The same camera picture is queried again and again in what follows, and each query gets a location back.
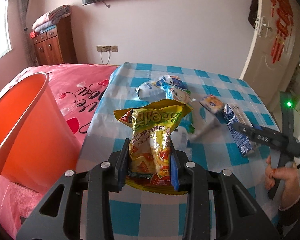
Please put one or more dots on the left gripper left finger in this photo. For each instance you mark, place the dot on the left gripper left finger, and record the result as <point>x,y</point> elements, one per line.
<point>122,166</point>

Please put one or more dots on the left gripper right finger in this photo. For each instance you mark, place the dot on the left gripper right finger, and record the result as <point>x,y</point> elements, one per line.
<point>174,169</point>

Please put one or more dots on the yellow chip bag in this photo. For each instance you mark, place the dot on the yellow chip bag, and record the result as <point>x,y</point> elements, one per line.
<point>150,145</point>

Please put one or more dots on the blue milk carton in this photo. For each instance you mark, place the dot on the blue milk carton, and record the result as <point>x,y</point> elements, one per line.
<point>235,119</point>

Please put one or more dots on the blue white snack wrapper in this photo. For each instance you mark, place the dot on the blue white snack wrapper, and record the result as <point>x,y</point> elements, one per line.
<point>174,88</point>

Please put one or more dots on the white crushed milk bottle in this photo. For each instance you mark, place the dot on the white crushed milk bottle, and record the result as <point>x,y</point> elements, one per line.
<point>151,90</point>

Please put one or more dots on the blue checkered plastic tablecloth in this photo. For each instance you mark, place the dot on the blue checkered plastic tablecloth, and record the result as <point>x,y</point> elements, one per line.
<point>138,214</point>

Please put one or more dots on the pink floral bedspread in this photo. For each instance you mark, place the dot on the pink floral bedspread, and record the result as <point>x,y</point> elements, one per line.
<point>77,89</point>

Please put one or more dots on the orange plastic bucket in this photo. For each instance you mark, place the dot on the orange plastic bucket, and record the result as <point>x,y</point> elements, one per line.
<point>36,144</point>

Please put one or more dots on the white door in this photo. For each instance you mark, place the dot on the white door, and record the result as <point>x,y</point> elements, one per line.
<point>259,72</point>

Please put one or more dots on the red paper door decoration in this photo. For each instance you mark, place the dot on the red paper door decoration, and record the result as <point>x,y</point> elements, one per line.
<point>283,14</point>

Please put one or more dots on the brown wooden cabinet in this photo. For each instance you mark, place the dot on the brown wooden cabinet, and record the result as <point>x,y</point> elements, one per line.
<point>56,45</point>

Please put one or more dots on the folded blankets stack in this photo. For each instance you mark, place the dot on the folded blankets stack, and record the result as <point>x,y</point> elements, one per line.
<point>50,18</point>

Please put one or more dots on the grey checkered curtain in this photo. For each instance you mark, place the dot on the grey checkered curtain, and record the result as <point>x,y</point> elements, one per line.
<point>22,9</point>

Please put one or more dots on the wall power outlet strip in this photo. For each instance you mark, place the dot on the wall power outlet strip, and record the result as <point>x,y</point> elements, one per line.
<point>107,48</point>

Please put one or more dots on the metal door handle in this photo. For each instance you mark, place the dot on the metal door handle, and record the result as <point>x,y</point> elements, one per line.
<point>262,27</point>

